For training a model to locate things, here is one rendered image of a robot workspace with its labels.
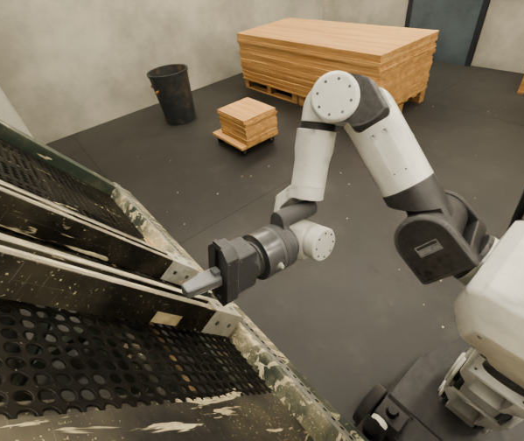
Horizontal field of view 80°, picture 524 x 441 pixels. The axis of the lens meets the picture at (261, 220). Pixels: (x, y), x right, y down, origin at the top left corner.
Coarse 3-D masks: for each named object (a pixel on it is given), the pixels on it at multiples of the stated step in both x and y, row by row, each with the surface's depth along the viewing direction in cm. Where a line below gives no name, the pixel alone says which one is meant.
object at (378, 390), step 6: (378, 384) 142; (372, 390) 138; (378, 390) 138; (384, 390) 139; (366, 396) 136; (372, 396) 136; (378, 396) 136; (384, 396) 142; (360, 402) 136; (366, 402) 135; (372, 402) 134; (360, 408) 135; (366, 408) 134; (372, 408) 133; (354, 414) 137; (360, 414) 135; (366, 414) 133; (354, 420) 139; (360, 420) 135
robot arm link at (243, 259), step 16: (224, 240) 50; (240, 240) 53; (256, 240) 54; (272, 240) 54; (208, 256) 52; (224, 256) 48; (240, 256) 50; (256, 256) 52; (272, 256) 53; (224, 272) 49; (240, 272) 51; (256, 272) 54; (272, 272) 54; (224, 288) 51; (240, 288) 53; (224, 304) 54
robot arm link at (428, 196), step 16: (432, 176) 51; (400, 192) 51; (416, 192) 50; (432, 192) 50; (400, 208) 52; (416, 208) 50; (432, 208) 50; (448, 208) 51; (464, 208) 55; (464, 224) 53
